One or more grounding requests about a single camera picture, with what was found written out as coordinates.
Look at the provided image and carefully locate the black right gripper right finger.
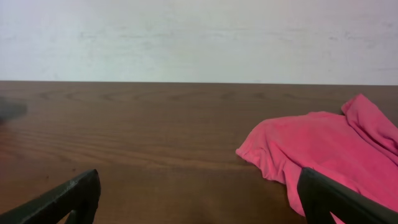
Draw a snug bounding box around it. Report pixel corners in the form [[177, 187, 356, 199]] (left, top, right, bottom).
[[297, 167, 397, 224]]

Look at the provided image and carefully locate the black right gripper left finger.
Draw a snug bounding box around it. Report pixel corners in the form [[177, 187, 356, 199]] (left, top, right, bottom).
[[1, 169, 101, 224]]

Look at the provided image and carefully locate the red printed t-shirt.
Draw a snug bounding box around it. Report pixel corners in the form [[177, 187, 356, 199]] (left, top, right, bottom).
[[236, 95, 397, 220]]

